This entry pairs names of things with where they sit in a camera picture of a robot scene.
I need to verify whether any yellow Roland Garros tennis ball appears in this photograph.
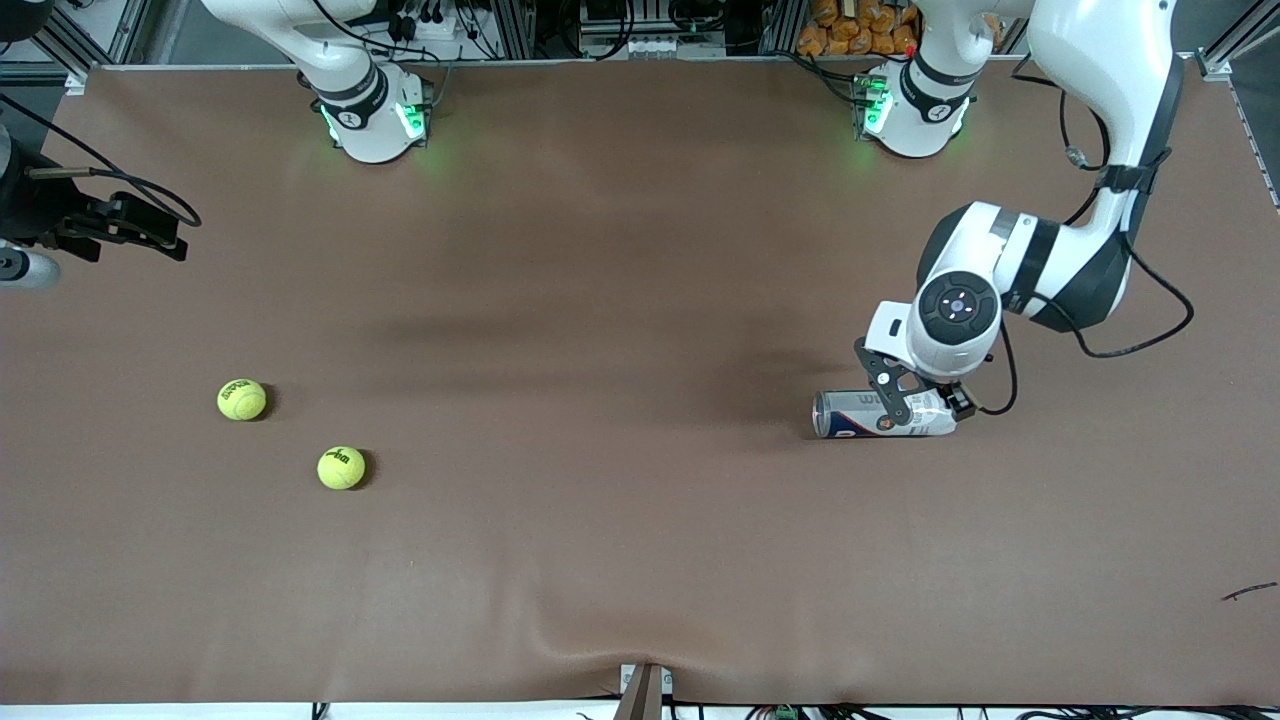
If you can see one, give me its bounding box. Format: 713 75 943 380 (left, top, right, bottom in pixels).
217 378 268 422

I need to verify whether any aluminium frame post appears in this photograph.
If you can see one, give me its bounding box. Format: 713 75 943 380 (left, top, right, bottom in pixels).
757 0 801 56
487 0 538 61
1200 0 1280 81
20 0 151 86

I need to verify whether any white electronics unit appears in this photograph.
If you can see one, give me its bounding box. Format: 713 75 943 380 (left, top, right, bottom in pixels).
578 30 729 61

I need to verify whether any yellow Wilson print tennis ball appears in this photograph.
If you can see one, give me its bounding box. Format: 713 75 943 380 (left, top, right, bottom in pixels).
317 445 367 491

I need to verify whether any white power strip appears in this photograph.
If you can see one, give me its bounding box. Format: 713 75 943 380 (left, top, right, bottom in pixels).
385 0 463 43

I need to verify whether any aluminium table side rail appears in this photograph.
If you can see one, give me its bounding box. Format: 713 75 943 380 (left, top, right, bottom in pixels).
1232 75 1280 211

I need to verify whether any brown table mat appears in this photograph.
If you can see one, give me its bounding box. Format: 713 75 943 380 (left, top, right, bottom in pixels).
0 55 1280 707

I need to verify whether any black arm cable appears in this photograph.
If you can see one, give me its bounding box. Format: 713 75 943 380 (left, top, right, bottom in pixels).
975 55 1196 416
0 93 203 229

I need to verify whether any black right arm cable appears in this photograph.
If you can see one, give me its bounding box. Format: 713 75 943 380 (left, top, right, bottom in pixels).
0 93 203 229

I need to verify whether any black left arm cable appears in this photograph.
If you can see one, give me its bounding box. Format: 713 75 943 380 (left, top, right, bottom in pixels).
975 55 1196 416

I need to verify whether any brown grey mounting bracket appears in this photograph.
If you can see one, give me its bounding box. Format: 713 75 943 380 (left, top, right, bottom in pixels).
618 662 674 720

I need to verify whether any silver blue ball can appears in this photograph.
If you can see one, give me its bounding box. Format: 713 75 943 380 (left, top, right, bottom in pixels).
812 388 959 440

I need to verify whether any orange packaged goods pile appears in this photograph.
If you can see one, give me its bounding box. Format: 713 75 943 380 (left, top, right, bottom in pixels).
797 0 919 57

